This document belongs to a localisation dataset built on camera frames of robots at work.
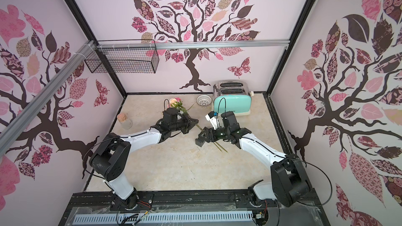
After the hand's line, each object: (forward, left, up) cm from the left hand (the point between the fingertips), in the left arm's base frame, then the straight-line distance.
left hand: (200, 122), depth 86 cm
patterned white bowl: (+28, -3, -12) cm, 31 cm away
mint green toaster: (+18, -20, +3) cm, 27 cm away
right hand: (-8, -1, +1) cm, 8 cm away
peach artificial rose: (+13, +17, +3) cm, 22 cm away
